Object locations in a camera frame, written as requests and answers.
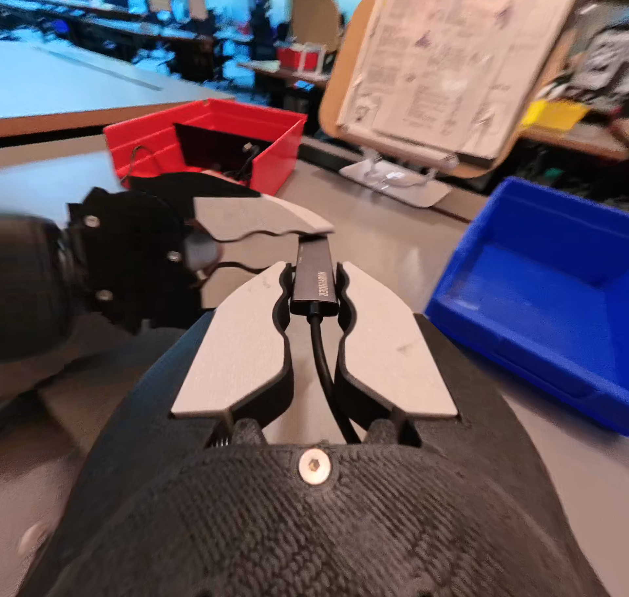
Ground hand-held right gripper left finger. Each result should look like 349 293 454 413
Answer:
170 261 295 427

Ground black cable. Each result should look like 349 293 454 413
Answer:
216 143 262 183
120 144 158 188

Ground wooden document stand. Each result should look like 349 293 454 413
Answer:
318 0 593 209

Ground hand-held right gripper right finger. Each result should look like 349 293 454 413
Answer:
335 261 459 431

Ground yellow plastic bin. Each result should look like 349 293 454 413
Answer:
520 97 591 133

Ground blue plastic bin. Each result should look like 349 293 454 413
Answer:
425 176 629 436

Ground black divider panel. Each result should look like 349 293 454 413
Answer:
174 123 274 183

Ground dark grey USB hub with cable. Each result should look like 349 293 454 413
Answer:
288 233 363 444

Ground grey table with wooden edge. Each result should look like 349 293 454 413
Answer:
0 40 235 138

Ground grey desk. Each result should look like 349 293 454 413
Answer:
0 135 629 597

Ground red plastic bin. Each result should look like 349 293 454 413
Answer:
103 97 308 197

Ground small red box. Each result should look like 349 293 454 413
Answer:
276 43 328 73

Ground brown board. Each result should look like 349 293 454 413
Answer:
292 0 346 53

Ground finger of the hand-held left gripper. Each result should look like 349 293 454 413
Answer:
193 194 336 243
199 262 276 310

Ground printed instruction sheets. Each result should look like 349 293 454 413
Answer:
336 0 591 161

